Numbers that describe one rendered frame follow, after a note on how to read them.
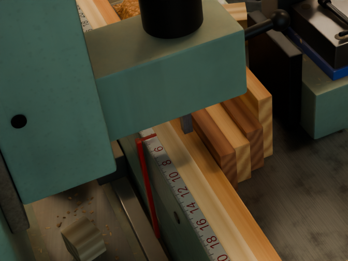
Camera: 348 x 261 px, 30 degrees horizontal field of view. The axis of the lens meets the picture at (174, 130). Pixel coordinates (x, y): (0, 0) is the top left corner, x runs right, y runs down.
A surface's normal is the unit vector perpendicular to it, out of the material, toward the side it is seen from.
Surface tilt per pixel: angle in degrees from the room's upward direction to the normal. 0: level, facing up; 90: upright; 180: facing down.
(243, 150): 90
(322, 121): 90
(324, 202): 0
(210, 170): 0
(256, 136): 90
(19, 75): 90
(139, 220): 0
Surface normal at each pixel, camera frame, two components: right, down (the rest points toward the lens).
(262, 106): 0.38, 0.60
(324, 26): -0.11, -0.73
